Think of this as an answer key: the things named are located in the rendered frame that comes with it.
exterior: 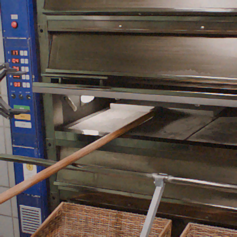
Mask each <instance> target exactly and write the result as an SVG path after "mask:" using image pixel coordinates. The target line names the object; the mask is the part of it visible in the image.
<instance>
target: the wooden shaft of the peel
mask: <svg viewBox="0 0 237 237"><path fill-rule="evenodd" d="M154 115H155V112H154V111H149V112H147V113H145V114H143V115H142V116H140V117H138V118H137V119H135V120H134V121H132V122H130V123H128V124H126V125H124V126H123V127H121V128H119V129H117V130H115V131H114V132H112V133H110V134H108V135H106V136H104V137H102V138H100V139H99V140H97V141H95V142H93V143H91V144H90V145H88V146H86V147H84V148H82V149H80V150H79V151H77V152H75V153H73V154H71V155H70V156H68V157H66V158H64V159H63V160H61V161H59V162H57V163H56V164H54V165H52V166H51V167H49V168H47V169H44V170H42V171H41V172H39V173H37V174H35V175H33V176H32V177H30V178H28V179H27V180H25V181H23V182H21V183H19V184H18V185H16V186H14V187H12V188H10V189H9V190H7V191H5V192H4V193H2V194H0V204H2V203H4V202H6V201H7V200H9V199H10V198H12V197H15V196H16V195H18V194H20V193H22V192H24V191H25V190H27V189H29V188H30V187H32V186H33V185H35V184H37V183H39V182H40V181H42V180H44V179H46V178H47V177H49V176H51V175H53V174H54V173H56V172H57V171H59V170H61V169H64V168H65V167H67V166H68V165H70V164H72V163H74V162H75V161H77V160H79V159H80V158H82V157H84V156H86V155H88V154H89V153H91V152H93V151H94V150H96V149H98V148H99V147H101V146H103V145H104V144H106V143H108V142H110V141H111V140H113V139H115V138H116V137H118V136H121V135H122V134H124V133H126V132H128V131H129V130H131V129H133V128H135V127H136V126H138V125H139V124H141V123H143V122H145V121H146V120H148V119H150V118H152V117H153V116H154Z"/></svg>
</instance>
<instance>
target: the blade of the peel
mask: <svg viewBox="0 0 237 237"><path fill-rule="evenodd" d="M155 106H163V113H171V114H185V115H198V116H212V117H214V116H215V115H216V114H218V113H219V112H221V111H222V110H224V109H225V108H226V107H227V106H215V105H202V104H200V106H196V105H195V104H181V103H166V102H152V101H138V100H131V99H124V100H121V101H118V102H115V103H110V108H111V109H117V110H131V111H144V112H149V110H150V109H152V108H154V107H155Z"/></svg>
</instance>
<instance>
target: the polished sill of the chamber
mask: <svg viewBox="0 0 237 237"><path fill-rule="evenodd" d="M108 134H110V133H108V132H98V131H89V130H78V129H68V128H60V129H58V130H56V131H55V138H56V139H62V140H70V141H80V142H89V143H93V142H95V141H97V140H99V139H100V138H102V137H104V136H106V135H108ZM106 144H107V145H116V146H122V147H131V148H140V149H149V150H159V151H168V152H176V153H186V154H195V155H200V156H209V157H219V158H228V159H237V145H230V144H220V143H210V142H200V141H190V140H180V139H170V138H160V137H153V136H138V135H129V134H122V135H121V136H118V137H116V138H115V139H113V140H111V141H110V142H108V143H106Z"/></svg>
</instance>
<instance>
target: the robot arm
mask: <svg viewBox="0 0 237 237"><path fill-rule="evenodd" d="M3 69H4V71H3V72H2V73H1V74H0V82H1V81H2V80H3V78H4V77H5V76H6V75H26V74H28V72H23V71H17V69H16V68H10V67H9V63H8V62H7V63H4V64H2V65H0V71H1V70H3ZM0 106H1V107H0V115H2V116H3V117H5V118H6V119H8V120H9V119H12V118H13V115H20V114H21V113H28V112H30V110H29V109H22V108H11V107H10V106H8V105H7V104H6V103H5V102H4V101H3V98H2V97H1V91H0Z"/></svg>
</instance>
